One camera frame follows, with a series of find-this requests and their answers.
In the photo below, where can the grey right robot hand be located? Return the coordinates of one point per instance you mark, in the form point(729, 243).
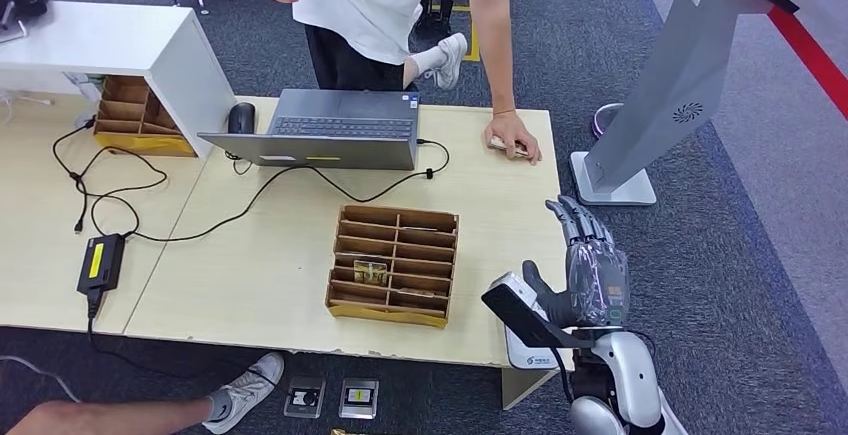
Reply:
point(596, 286)

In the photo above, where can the person's left hand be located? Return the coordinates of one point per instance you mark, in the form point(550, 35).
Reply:
point(510, 130)

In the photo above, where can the gold key card stack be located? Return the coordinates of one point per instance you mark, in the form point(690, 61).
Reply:
point(510, 148)

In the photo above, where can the grey laptop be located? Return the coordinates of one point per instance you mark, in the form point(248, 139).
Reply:
point(305, 150)

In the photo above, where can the gold patterned key card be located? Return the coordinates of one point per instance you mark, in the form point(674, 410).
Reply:
point(414, 292)
point(370, 273)

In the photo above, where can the person's left forearm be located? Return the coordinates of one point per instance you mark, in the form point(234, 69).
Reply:
point(500, 81)

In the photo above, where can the white card reader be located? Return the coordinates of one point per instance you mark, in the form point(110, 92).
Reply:
point(530, 359)

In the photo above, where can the cardboard card organizer tray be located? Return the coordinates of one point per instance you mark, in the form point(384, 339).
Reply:
point(142, 144)
point(351, 313)

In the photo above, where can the onlooker person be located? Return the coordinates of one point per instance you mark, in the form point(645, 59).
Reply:
point(132, 412)

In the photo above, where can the purple rimmed round object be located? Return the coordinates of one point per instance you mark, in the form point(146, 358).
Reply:
point(598, 120)

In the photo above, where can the light wood desk leg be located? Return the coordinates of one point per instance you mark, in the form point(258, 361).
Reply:
point(523, 389)

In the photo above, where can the black humanoid robot legs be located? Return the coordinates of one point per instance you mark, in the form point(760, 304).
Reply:
point(440, 8)

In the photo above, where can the black computer mouse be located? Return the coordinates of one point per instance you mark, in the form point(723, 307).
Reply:
point(241, 118)

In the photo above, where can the white desk shelf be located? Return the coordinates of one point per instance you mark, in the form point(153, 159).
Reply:
point(106, 38)

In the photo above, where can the grey kiosk stand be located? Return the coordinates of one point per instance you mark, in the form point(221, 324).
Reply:
point(689, 74)

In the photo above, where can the metal floor socket box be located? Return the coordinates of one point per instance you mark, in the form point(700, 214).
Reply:
point(359, 399)
point(305, 397)

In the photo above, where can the red barrier belt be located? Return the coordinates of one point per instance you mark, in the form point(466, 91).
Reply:
point(808, 54)

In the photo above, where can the black power adapter yellow label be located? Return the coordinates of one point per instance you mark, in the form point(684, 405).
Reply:
point(100, 263)

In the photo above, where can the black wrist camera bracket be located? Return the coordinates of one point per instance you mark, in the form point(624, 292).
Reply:
point(523, 322)

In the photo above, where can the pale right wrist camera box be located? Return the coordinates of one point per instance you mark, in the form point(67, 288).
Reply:
point(513, 286)

